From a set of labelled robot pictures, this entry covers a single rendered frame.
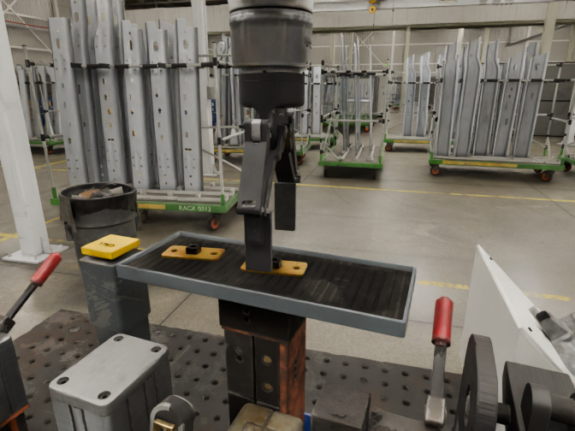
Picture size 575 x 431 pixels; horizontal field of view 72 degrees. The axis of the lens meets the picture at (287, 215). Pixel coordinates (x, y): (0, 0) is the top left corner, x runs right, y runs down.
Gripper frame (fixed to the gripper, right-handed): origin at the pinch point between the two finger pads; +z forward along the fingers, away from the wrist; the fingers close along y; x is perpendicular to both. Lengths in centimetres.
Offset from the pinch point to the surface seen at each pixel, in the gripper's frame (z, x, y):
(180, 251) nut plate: 3.7, 14.3, 1.6
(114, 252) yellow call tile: 4.3, 24.1, 0.4
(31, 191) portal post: 63, 262, 218
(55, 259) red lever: 7.2, 36.1, 2.0
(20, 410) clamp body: 25.6, 35.5, -9.7
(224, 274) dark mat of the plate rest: 4.1, 5.7, -3.1
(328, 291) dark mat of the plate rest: 4.1, -7.7, -4.8
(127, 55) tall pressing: -50, 241, 346
